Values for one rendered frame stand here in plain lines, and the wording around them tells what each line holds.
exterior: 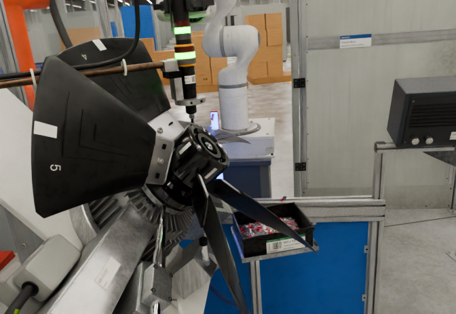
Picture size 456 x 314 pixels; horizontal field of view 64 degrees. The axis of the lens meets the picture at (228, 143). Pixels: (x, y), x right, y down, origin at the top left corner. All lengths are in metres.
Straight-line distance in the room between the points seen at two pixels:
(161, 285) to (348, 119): 2.29
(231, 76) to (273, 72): 7.68
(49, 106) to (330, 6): 2.26
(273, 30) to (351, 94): 6.46
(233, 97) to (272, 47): 7.61
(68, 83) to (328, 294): 1.24
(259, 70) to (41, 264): 8.61
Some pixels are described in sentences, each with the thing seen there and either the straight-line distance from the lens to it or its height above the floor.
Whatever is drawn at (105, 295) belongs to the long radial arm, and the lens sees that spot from 0.59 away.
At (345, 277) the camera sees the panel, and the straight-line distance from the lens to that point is 1.50.
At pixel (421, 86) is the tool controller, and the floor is 1.24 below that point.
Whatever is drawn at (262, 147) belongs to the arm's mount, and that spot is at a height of 0.98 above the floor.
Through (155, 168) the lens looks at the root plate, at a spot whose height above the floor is 1.21.
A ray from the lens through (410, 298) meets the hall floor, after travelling 2.33.
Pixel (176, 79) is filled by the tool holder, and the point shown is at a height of 1.35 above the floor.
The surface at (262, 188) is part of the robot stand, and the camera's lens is 1.54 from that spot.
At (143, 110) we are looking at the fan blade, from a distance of 0.81.
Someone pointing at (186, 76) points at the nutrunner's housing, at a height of 1.36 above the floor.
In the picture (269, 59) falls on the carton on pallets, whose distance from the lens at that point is 9.09.
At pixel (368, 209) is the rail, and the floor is 0.83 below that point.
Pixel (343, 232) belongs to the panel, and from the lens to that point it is 1.40.
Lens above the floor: 1.46
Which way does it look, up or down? 18 degrees down
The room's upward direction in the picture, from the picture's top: 5 degrees counter-clockwise
